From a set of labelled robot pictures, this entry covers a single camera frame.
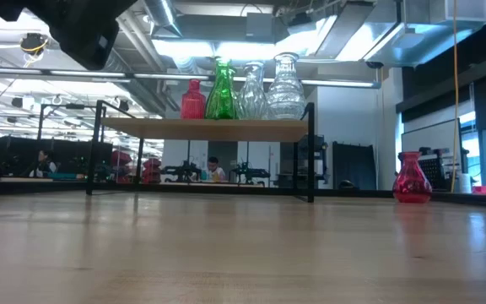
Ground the green tall glass vase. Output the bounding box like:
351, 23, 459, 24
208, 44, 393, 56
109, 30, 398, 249
204, 57, 240, 121

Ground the bright ceiling light panel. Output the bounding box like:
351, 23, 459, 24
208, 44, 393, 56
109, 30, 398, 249
152, 35, 327, 61

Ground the red bin stack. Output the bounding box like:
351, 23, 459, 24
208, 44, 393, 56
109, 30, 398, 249
142, 157, 163, 185
111, 149, 133, 185

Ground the ceiling cord reel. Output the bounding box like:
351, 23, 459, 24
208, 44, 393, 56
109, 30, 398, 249
19, 32, 51, 56

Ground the wooden shelf black metal frame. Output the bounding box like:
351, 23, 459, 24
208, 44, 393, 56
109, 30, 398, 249
84, 100, 316, 204

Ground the person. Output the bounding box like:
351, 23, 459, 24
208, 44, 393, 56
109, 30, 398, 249
205, 156, 227, 182
30, 149, 58, 178

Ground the red bulbous glass vase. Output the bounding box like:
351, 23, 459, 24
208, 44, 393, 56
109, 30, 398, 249
392, 150, 433, 204

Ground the yellow hanging cable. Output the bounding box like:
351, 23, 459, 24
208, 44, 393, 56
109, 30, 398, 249
450, 0, 460, 193

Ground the large white ceiling duct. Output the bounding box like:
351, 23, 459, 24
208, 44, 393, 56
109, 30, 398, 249
314, 0, 486, 68

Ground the black perforated rack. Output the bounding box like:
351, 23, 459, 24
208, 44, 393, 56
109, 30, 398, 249
418, 146, 453, 192

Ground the white paper roll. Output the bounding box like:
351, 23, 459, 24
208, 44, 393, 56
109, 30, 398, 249
457, 172, 473, 194

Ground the black aluminium rig frame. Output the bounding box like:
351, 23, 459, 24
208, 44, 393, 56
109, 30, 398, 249
0, 176, 486, 210

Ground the grey ceiling box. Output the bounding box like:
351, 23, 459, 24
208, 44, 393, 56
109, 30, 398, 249
246, 12, 276, 43

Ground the black panel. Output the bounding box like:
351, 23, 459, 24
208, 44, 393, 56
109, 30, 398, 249
332, 141, 375, 191

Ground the teal tray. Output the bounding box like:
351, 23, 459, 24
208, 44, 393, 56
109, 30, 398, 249
47, 171, 84, 181

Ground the black equipment rack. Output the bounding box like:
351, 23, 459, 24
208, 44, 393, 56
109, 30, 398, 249
279, 133, 327, 190

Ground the black curtain partition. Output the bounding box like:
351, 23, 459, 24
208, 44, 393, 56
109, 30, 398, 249
0, 135, 114, 178

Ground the silver ceiling duct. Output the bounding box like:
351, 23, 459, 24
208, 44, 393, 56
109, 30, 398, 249
99, 0, 183, 115

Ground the red square glass vase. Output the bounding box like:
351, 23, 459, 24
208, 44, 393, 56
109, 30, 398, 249
180, 79, 208, 121

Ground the clear ribbed glass vase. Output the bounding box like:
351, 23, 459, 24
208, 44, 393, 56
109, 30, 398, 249
266, 52, 307, 121

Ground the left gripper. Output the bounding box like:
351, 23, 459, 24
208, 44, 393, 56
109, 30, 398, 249
47, 11, 121, 72

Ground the clear swirl glass vase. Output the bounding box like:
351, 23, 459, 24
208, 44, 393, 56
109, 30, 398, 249
236, 61, 268, 121

